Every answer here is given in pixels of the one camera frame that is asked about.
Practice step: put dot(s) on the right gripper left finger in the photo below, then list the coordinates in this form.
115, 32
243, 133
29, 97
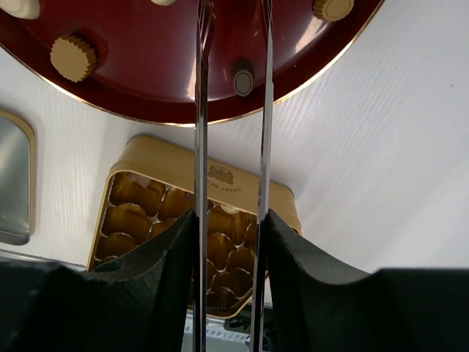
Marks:
136, 302

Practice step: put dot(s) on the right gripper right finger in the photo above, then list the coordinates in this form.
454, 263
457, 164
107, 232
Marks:
323, 304

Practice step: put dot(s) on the tan round chocolate right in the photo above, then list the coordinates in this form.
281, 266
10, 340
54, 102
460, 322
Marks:
332, 10

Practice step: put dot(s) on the metal tongs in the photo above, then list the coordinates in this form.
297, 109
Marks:
204, 36

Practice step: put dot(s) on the gold chocolate box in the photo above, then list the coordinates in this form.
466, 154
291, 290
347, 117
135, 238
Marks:
151, 186

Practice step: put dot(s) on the round red plate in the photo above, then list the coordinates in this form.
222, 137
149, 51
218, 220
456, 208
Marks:
146, 53

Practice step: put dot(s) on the tan round fluted chocolate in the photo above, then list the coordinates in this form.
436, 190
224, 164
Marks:
73, 58

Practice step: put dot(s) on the white oval chocolate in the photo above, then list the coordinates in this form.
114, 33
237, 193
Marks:
229, 209
23, 9

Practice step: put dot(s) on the silver square box lid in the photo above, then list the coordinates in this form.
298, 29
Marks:
18, 179

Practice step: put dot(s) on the dark round fluted chocolate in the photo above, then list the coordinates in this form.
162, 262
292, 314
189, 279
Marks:
243, 76

